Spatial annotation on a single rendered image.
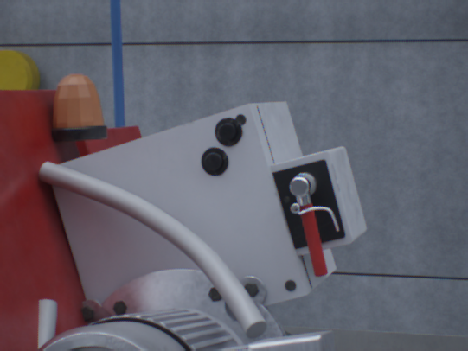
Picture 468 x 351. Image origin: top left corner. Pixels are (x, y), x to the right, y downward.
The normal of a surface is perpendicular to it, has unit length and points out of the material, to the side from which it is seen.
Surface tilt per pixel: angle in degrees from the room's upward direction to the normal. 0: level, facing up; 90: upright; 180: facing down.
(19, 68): 90
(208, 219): 90
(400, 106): 90
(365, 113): 90
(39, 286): 70
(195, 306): 81
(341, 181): 75
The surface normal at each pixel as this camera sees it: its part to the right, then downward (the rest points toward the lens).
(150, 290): -0.26, -0.08
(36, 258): 0.90, -0.32
